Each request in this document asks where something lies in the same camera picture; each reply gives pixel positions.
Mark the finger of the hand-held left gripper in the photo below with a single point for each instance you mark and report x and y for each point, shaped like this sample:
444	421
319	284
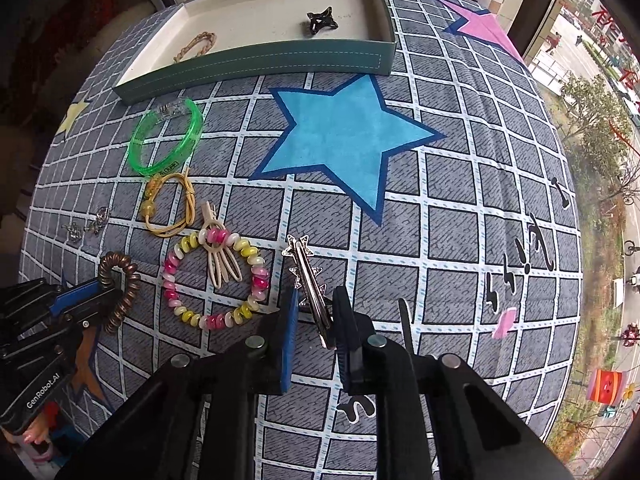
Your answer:
77	294
92	315

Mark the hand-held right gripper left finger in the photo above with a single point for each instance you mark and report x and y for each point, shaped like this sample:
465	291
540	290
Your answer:
289	340

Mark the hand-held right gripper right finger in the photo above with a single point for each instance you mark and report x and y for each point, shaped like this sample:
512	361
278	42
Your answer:
345	330

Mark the silver star hair clip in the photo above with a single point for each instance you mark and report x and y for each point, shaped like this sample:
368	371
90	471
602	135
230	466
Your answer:
307	280

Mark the beige hair clip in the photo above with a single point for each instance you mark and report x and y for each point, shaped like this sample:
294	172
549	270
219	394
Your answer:
209	217

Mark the green translucent bangle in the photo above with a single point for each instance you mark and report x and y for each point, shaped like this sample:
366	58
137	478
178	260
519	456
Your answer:
196	125

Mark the green shallow tray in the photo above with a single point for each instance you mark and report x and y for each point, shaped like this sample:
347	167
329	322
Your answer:
250	67

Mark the pink printed cloth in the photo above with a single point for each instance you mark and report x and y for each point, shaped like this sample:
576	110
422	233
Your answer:
35	440

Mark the black hair claw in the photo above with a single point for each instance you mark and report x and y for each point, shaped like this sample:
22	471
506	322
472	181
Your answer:
316	22

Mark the dark window frame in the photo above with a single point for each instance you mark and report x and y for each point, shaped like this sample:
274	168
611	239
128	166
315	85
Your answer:
542	5

